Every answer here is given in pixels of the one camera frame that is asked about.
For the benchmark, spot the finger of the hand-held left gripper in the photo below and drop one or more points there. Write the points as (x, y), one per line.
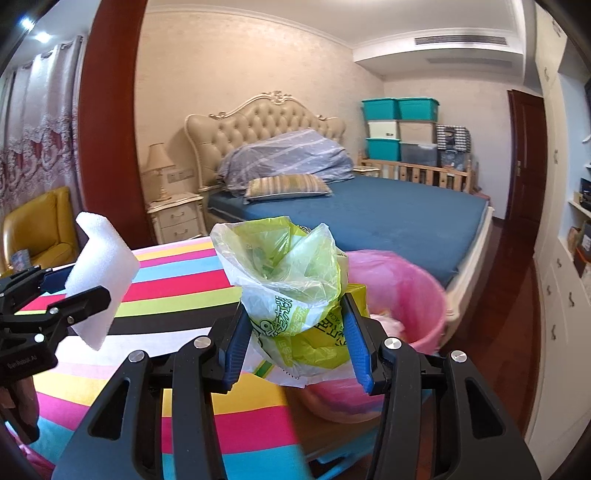
(27, 286)
(78, 307)

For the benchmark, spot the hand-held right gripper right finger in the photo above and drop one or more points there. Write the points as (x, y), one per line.
(359, 353)

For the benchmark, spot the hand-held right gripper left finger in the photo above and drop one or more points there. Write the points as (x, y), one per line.
(235, 353)

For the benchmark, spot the bent white foam sheet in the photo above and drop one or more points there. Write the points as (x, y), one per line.
(99, 272)

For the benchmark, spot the waste bin with pink bag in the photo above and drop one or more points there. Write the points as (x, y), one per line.
(415, 300)

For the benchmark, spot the green white plastic bag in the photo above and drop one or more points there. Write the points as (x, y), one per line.
(277, 286)

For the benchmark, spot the blue pink printed box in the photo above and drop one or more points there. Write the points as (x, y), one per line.
(21, 258)

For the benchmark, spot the yellow leather armchair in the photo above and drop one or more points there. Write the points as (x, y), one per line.
(41, 221)

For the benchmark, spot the striped colourful tablecloth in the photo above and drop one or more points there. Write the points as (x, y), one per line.
(161, 286)

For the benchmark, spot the cream nightstand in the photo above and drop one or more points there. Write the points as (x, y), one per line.
(178, 217)

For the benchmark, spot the bed with blue sheet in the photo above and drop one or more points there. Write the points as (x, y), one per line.
(392, 217)

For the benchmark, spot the cream table lamp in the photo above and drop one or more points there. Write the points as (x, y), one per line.
(157, 159)

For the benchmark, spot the red-brown wooden panel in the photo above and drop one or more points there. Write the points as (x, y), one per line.
(111, 138)

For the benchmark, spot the pink lace curtain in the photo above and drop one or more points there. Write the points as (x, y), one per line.
(41, 115)

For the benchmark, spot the white wardrobe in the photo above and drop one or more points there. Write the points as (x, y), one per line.
(554, 323)

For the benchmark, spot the grey striped pillow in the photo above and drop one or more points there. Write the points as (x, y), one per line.
(286, 152)

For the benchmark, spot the tufted beige headboard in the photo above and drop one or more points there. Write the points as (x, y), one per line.
(263, 120)

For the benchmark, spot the black white checkered bag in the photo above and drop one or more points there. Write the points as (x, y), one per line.
(452, 136)

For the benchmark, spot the stack of plastic storage boxes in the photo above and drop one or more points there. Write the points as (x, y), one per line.
(381, 108)

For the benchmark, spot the dark wooden door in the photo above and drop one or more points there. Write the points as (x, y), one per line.
(526, 152)

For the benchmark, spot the ceiling air vent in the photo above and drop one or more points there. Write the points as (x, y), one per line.
(461, 40)

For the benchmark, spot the wall switch panel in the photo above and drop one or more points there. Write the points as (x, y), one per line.
(180, 174)

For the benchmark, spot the wooden crib rail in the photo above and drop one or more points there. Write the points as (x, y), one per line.
(415, 174)

